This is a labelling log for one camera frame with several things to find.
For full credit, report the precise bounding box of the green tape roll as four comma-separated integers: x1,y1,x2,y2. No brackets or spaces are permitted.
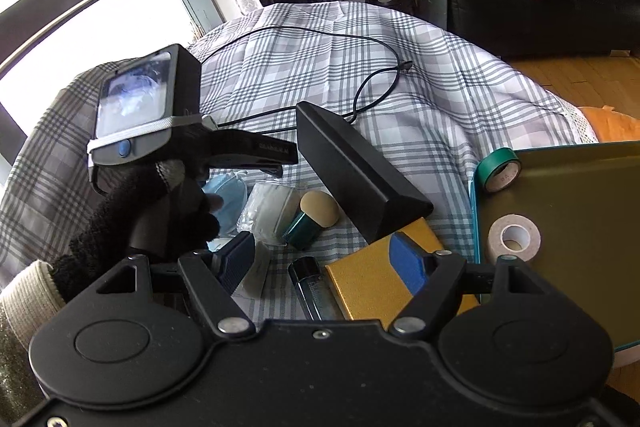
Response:
475,148,522,194

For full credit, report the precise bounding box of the beige sponge with green handle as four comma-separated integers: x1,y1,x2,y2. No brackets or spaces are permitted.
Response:
282,191,342,251

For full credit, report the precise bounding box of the orange cushion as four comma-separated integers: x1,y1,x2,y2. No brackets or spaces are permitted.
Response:
580,104,640,145

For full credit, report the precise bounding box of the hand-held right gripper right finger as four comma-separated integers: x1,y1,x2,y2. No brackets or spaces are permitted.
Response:
387,232,545,341

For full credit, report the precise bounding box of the clear bag of cotton pads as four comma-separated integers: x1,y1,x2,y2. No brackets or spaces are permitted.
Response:
237,181,301,248

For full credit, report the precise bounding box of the black cable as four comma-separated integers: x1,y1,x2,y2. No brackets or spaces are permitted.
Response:
192,31,413,128

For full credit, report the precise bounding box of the dark round stool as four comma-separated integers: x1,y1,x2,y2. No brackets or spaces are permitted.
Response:
364,0,416,15

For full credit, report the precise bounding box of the white tape roll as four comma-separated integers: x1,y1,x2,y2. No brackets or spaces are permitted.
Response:
487,214,542,264

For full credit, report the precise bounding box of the gold flat box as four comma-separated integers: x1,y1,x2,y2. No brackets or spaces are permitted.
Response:
325,217,481,322

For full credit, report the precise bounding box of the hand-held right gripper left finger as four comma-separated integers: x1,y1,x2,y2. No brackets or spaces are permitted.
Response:
95,231,258,340

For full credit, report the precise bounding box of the black tube bottle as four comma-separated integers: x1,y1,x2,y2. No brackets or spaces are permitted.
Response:
288,257,346,322

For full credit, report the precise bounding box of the gold metal tray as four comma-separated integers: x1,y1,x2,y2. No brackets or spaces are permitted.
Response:
470,141,640,355

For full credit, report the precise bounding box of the person's left forearm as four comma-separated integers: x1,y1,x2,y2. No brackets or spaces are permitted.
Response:
0,259,68,415

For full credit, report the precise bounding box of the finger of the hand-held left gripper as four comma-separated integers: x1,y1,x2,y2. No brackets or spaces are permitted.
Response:
202,127,301,180

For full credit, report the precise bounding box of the white lace cloth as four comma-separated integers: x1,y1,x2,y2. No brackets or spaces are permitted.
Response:
542,89,600,145

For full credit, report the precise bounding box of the grey brown plaid cloth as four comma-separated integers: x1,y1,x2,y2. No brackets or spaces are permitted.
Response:
0,59,131,258

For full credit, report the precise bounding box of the dark flat board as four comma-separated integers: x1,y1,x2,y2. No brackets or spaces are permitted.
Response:
414,0,448,28

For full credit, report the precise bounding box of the grey plaid tablecloth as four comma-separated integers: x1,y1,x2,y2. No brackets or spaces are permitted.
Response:
0,0,601,323

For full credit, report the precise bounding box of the person's left hand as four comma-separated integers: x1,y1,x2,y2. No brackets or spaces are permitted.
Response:
49,159,224,304

